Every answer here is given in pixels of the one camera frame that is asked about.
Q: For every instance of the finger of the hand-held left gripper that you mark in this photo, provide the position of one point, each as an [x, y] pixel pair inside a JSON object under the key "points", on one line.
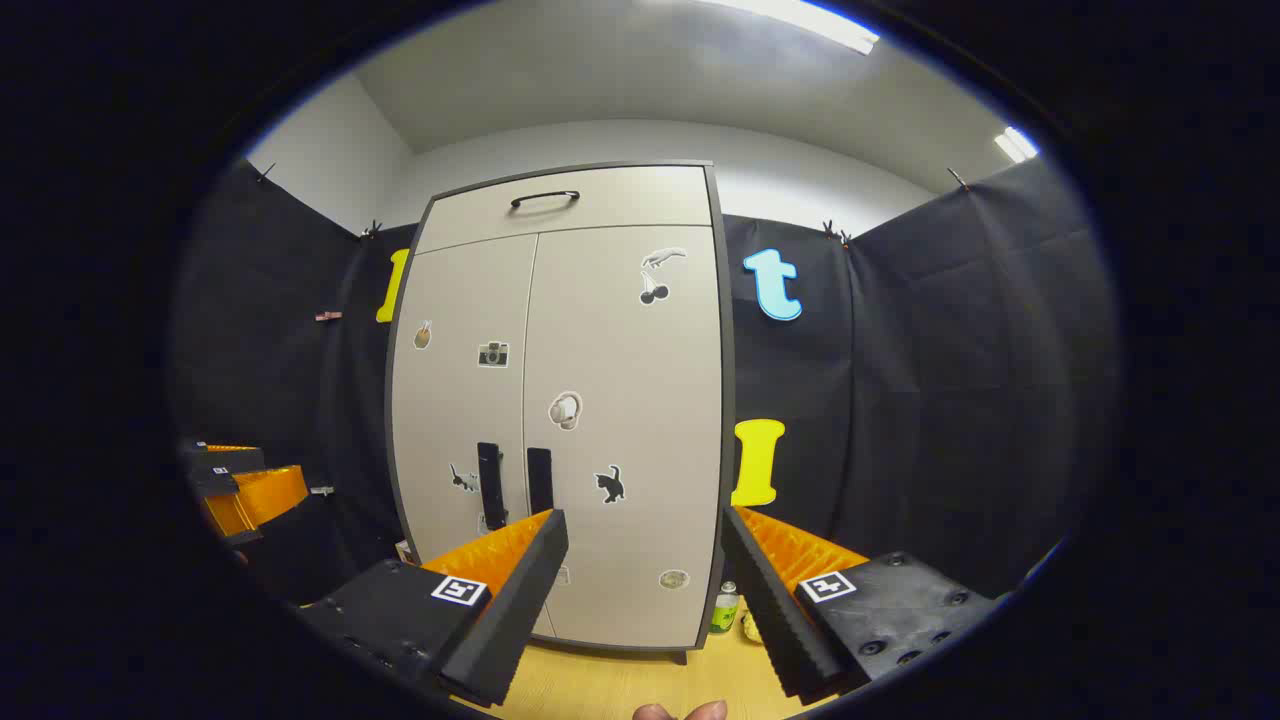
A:
{"points": [[265, 495], [235, 460]]}

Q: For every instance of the small ceiling light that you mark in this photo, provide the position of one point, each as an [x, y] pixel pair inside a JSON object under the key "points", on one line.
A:
{"points": [[1015, 145]]}

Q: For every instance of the black backdrop cloth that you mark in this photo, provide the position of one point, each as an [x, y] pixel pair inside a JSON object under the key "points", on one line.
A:
{"points": [[950, 400]]}

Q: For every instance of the camera sticker shoe cabinet door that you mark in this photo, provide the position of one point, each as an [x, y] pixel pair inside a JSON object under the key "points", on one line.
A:
{"points": [[450, 410]]}

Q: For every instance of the yellow cloth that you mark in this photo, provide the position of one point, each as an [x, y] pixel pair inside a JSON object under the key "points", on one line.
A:
{"points": [[750, 628]]}

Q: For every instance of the beige double-door shoe cabinet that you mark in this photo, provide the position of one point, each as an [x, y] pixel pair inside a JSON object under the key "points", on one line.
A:
{"points": [[722, 400]]}

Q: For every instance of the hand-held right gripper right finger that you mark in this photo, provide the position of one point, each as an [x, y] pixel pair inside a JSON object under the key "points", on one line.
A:
{"points": [[775, 610]]}

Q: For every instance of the headphone sticker shoe cabinet door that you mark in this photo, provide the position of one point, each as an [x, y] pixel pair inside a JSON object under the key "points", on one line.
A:
{"points": [[630, 400]]}

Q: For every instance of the green bottle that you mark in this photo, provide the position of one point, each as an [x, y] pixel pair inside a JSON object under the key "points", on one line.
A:
{"points": [[724, 610]]}

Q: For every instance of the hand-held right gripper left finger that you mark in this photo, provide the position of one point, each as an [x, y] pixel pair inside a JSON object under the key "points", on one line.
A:
{"points": [[520, 590]]}

